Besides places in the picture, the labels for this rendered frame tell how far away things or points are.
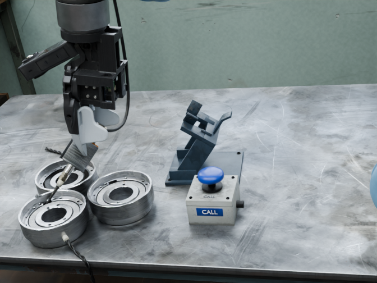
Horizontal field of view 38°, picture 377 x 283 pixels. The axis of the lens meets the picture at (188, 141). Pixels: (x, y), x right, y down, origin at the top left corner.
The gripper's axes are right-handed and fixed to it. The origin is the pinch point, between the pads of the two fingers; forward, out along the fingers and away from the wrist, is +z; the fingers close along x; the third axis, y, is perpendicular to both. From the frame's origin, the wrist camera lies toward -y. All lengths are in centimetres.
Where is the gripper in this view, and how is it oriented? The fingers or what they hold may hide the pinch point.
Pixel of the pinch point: (84, 142)
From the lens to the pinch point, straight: 91.6
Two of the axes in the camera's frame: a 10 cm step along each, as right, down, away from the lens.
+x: 2.2, -5.0, 8.4
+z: 0.0, 8.6, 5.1
